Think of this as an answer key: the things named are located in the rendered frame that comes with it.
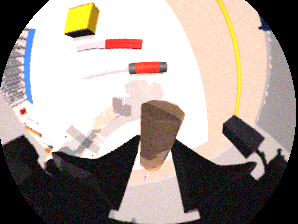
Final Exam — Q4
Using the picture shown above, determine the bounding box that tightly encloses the red-handled tool with grey ends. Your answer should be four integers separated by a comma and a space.
81, 61, 168, 79

